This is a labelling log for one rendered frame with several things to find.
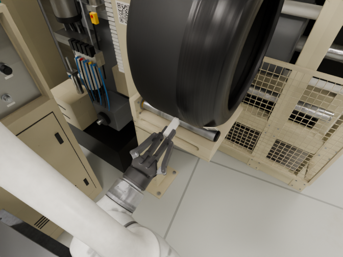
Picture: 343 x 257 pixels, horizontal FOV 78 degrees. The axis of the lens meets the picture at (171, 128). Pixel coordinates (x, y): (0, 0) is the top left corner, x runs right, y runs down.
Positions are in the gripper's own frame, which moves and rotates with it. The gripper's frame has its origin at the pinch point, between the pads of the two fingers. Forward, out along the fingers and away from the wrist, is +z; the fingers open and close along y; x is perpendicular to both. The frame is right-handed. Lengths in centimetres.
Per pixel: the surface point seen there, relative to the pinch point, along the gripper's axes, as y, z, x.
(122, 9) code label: 33.4, 24.8, -16.5
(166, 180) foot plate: 23, 1, 104
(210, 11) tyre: -6.1, 13.1, -31.1
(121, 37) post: 36.1, 22.2, -6.4
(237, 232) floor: -37, -4, 103
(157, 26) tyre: 4.9, 9.3, -27.6
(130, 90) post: 36.2, 15.7, 17.8
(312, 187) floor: -73, 56, 119
